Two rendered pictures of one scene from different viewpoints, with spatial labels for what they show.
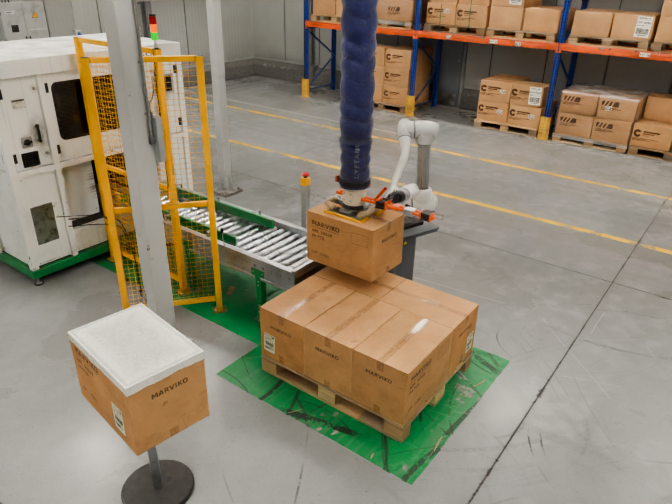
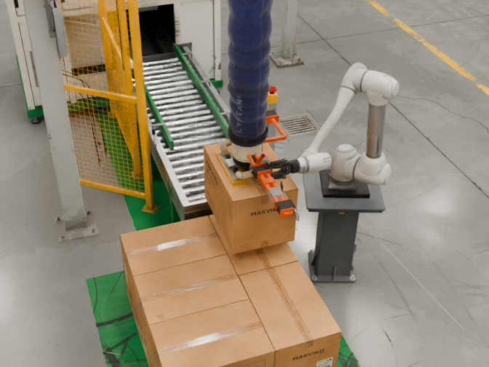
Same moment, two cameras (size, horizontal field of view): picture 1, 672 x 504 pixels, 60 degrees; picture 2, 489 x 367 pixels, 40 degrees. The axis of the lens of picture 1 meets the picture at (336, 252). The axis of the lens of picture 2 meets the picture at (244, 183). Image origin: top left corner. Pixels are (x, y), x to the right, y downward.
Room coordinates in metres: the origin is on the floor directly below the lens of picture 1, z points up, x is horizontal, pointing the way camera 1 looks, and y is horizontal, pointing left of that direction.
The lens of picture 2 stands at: (1.14, -1.92, 3.43)
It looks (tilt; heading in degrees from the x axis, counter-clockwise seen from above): 37 degrees down; 33
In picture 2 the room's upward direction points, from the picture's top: 1 degrees clockwise
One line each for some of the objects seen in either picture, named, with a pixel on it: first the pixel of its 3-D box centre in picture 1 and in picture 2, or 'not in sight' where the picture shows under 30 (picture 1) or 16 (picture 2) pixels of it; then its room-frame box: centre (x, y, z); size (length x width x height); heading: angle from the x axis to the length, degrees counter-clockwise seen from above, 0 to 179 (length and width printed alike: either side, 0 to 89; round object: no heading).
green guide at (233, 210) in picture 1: (214, 201); (204, 86); (5.23, 1.19, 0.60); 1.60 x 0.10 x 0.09; 54
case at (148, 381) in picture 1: (139, 373); not in sight; (2.32, 0.98, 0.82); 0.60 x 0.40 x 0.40; 46
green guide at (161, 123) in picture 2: (170, 218); (142, 95); (4.80, 1.50, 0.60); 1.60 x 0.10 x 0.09; 54
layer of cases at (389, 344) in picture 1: (369, 329); (222, 302); (3.47, -0.25, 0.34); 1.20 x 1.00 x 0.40; 54
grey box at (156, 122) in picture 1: (152, 137); (59, 28); (3.82, 1.26, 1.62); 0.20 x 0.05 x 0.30; 54
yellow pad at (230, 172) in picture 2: (346, 213); (231, 165); (3.83, -0.07, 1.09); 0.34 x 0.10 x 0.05; 53
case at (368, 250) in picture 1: (354, 236); (248, 192); (3.91, -0.14, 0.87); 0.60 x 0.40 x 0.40; 53
